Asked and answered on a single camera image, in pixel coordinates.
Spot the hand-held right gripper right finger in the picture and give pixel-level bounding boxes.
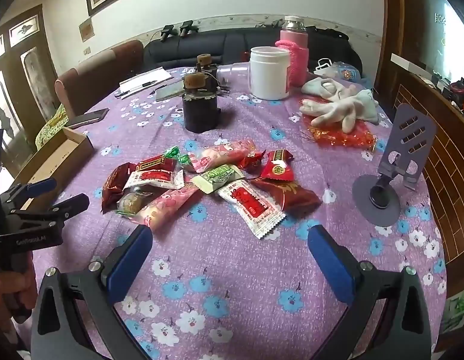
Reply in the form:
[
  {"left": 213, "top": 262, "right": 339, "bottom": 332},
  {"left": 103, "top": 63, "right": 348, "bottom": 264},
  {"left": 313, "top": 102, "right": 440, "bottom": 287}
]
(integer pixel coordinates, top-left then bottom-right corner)
[{"left": 307, "top": 225, "right": 433, "bottom": 360}]

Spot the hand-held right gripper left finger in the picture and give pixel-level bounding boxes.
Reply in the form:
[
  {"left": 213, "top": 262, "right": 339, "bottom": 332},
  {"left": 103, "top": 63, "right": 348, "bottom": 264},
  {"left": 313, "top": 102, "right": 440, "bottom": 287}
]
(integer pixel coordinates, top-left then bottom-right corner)
[{"left": 29, "top": 225, "right": 154, "bottom": 360}]

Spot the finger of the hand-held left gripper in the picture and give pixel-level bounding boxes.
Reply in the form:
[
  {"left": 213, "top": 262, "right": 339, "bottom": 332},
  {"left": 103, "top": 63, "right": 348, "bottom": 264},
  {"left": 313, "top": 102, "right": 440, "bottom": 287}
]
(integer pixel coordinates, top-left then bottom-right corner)
[
  {"left": 9, "top": 194, "right": 90, "bottom": 229},
  {"left": 0, "top": 178, "right": 57, "bottom": 205}
]

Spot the cardboard box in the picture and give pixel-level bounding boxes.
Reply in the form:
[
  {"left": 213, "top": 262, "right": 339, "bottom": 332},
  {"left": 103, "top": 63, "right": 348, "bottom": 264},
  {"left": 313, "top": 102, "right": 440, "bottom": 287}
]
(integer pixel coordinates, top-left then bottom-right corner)
[{"left": 10, "top": 127, "right": 94, "bottom": 211}]

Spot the dark red snack packet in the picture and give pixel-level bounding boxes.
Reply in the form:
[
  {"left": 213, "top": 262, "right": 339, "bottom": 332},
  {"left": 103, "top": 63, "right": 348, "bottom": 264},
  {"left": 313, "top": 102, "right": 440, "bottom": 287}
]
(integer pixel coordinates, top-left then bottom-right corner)
[
  {"left": 102, "top": 162, "right": 137, "bottom": 214},
  {"left": 250, "top": 178, "right": 323, "bottom": 214}
]

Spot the clear packet with brown cake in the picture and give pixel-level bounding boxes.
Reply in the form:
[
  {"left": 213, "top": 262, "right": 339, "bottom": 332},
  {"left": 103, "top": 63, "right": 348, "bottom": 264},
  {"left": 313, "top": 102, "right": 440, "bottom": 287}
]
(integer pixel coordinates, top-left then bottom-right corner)
[{"left": 115, "top": 190, "right": 154, "bottom": 217}]

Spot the white and red snack packet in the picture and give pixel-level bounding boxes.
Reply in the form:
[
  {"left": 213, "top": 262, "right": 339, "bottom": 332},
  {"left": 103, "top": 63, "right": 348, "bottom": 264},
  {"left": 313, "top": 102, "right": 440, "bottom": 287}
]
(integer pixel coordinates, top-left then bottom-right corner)
[
  {"left": 124, "top": 169, "right": 186, "bottom": 191},
  {"left": 216, "top": 180, "right": 287, "bottom": 241}
]

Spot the red packet with gold label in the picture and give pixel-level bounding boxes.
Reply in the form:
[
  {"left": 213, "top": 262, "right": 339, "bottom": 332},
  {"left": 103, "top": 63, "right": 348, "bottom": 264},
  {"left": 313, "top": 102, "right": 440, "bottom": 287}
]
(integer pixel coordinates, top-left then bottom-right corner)
[{"left": 135, "top": 155, "right": 177, "bottom": 174}]

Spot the red packet with round emblem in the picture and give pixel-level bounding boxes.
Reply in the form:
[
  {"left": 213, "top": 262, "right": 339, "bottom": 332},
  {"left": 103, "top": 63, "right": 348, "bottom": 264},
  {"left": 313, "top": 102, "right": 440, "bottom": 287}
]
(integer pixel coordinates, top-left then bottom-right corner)
[{"left": 259, "top": 150, "right": 295, "bottom": 181}]

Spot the green candy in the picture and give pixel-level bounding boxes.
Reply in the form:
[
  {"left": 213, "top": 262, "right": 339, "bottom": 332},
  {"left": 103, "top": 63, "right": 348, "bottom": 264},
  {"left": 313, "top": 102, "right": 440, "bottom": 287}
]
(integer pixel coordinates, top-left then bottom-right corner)
[{"left": 163, "top": 146, "right": 194, "bottom": 166}]

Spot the person's left hand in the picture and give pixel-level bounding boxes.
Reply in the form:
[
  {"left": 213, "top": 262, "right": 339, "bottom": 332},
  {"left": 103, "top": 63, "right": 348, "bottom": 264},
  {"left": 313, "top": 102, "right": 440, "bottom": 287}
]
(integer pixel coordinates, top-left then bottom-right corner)
[{"left": 0, "top": 262, "right": 39, "bottom": 346}]

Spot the green floral cushion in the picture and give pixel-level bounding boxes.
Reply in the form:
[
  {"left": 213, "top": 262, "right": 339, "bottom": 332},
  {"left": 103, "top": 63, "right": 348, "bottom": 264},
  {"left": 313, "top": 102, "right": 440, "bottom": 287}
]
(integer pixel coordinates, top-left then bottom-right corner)
[{"left": 35, "top": 103, "right": 69, "bottom": 151}]

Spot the smartphone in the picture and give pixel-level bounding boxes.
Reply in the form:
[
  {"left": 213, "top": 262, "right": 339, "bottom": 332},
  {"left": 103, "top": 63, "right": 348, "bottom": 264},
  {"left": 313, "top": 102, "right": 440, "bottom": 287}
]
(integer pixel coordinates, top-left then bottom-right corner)
[{"left": 65, "top": 108, "right": 109, "bottom": 128}]

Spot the purple floral tablecloth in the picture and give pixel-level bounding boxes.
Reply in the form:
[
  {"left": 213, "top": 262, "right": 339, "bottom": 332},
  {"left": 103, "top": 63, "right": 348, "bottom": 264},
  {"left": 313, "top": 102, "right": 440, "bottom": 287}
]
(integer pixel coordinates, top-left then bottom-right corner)
[{"left": 29, "top": 65, "right": 448, "bottom": 360}]

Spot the green and white snack packet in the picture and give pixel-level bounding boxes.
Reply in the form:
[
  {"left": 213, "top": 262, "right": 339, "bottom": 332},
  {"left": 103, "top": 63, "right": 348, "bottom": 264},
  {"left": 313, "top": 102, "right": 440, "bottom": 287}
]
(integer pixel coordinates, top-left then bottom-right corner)
[{"left": 190, "top": 162, "right": 246, "bottom": 194}]

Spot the wooden glass door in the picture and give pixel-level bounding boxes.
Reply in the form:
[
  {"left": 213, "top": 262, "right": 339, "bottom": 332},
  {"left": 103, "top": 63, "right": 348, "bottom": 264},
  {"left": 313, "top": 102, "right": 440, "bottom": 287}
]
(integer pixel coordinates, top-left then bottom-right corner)
[{"left": 0, "top": 4, "right": 60, "bottom": 166}]

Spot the red and gold bag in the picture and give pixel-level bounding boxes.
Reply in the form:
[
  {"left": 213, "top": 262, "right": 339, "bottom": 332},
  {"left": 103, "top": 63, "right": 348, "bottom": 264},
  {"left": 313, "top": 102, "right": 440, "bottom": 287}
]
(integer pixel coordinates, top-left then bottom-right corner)
[{"left": 301, "top": 97, "right": 379, "bottom": 149}]

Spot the brown armchair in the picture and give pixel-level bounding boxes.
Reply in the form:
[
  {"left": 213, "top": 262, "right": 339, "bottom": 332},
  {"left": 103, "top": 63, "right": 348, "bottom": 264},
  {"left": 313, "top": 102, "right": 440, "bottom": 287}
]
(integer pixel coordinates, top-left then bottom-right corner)
[{"left": 54, "top": 39, "right": 144, "bottom": 121}]

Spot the black and white pen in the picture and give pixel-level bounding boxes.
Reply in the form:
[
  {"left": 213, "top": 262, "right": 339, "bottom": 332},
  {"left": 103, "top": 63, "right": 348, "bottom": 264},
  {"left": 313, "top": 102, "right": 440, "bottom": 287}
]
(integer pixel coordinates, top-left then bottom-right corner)
[{"left": 115, "top": 79, "right": 157, "bottom": 98}]

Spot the small red candy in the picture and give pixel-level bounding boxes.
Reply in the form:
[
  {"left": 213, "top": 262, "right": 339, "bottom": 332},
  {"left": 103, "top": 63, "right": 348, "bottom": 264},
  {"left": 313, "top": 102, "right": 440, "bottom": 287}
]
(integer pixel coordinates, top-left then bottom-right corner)
[{"left": 237, "top": 149, "right": 267, "bottom": 170}]

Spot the green printed box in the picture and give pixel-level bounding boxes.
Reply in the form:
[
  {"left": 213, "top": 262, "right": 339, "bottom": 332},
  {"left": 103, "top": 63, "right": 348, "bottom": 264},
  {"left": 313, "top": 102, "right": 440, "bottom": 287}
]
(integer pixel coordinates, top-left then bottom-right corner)
[{"left": 442, "top": 296, "right": 464, "bottom": 334}]

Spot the white paper notebook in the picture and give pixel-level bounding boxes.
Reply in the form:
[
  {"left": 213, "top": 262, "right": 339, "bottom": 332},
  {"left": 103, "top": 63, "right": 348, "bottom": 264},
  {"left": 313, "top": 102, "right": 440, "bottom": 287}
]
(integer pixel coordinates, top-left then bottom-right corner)
[{"left": 117, "top": 68, "right": 172, "bottom": 96}]

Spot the thin booklet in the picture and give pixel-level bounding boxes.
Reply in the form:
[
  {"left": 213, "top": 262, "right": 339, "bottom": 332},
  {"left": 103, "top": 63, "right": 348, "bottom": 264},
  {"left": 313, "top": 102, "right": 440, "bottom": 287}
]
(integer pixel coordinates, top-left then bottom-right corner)
[{"left": 155, "top": 82, "right": 187, "bottom": 102}]

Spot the grey phone stand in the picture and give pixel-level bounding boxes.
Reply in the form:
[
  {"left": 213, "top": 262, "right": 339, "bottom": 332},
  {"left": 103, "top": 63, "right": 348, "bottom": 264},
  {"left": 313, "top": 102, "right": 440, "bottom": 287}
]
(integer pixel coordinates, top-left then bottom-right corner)
[{"left": 352, "top": 103, "right": 438, "bottom": 227}]

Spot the white glove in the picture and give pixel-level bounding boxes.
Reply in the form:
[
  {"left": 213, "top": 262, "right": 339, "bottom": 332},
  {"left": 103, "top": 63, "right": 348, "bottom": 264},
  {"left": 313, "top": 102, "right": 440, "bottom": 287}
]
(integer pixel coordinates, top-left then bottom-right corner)
[
  {"left": 301, "top": 78, "right": 358, "bottom": 102},
  {"left": 299, "top": 89, "right": 380, "bottom": 134}
]

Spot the black jar with cork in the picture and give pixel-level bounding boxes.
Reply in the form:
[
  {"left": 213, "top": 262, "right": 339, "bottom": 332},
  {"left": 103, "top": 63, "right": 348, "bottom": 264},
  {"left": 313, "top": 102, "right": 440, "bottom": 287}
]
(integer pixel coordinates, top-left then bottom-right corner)
[
  {"left": 181, "top": 73, "right": 223, "bottom": 134},
  {"left": 194, "top": 53, "right": 219, "bottom": 83}
]

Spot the white cartoon plastic bag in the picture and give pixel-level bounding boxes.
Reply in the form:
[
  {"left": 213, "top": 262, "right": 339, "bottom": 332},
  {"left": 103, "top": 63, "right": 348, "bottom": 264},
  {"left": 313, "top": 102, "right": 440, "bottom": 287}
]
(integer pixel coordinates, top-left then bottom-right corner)
[{"left": 314, "top": 58, "right": 362, "bottom": 83}]

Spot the white plastic jar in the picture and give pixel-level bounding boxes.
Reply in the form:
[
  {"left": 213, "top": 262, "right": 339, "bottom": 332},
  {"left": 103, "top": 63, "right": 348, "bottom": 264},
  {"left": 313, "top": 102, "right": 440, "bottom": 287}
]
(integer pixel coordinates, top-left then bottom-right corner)
[{"left": 250, "top": 46, "right": 291, "bottom": 101}]

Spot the black leather sofa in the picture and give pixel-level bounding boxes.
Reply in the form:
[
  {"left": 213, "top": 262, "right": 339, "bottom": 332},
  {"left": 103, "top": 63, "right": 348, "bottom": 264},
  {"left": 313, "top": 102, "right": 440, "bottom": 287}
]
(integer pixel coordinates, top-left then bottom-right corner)
[{"left": 144, "top": 28, "right": 364, "bottom": 79}]

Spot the clear plastic bottle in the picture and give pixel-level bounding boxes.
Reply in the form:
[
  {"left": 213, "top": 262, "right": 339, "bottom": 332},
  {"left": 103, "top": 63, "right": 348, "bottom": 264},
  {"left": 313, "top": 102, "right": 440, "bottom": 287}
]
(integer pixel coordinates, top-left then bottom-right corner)
[{"left": 217, "top": 62, "right": 253, "bottom": 87}]

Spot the thermos with pink knit sleeve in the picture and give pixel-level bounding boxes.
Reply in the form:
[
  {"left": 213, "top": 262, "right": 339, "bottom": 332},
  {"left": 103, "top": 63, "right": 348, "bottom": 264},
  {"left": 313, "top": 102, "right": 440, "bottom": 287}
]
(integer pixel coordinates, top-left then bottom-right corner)
[{"left": 275, "top": 16, "right": 310, "bottom": 86}]

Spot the white flat box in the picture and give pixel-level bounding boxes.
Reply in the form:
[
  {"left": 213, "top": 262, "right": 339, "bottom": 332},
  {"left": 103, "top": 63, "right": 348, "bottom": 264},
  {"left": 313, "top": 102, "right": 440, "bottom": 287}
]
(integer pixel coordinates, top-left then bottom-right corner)
[{"left": 391, "top": 53, "right": 427, "bottom": 79}]

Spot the wooden wall unit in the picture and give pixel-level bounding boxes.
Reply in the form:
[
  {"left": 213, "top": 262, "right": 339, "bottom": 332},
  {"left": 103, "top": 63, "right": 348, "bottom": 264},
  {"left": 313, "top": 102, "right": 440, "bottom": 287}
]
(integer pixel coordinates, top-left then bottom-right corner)
[{"left": 374, "top": 0, "right": 464, "bottom": 297}]

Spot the small wall plaque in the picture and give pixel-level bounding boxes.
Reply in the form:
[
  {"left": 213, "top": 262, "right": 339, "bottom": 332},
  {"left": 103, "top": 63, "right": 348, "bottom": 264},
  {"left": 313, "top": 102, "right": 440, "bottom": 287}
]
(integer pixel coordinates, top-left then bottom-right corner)
[{"left": 79, "top": 17, "right": 95, "bottom": 43}]

